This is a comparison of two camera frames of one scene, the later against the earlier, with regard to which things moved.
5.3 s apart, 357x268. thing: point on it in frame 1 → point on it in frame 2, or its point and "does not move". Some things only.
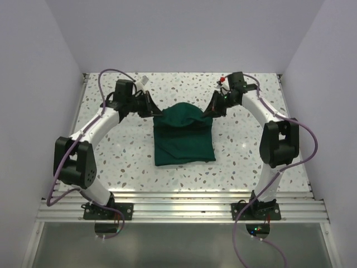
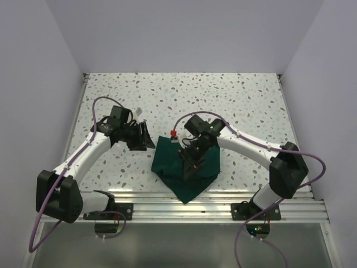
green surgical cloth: [183, 134] → [167, 163]
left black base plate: [92, 212] does not move
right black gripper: [214, 106] → [185, 152]
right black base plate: [255, 211] does not move
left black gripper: [150, 109] → [140, 144]
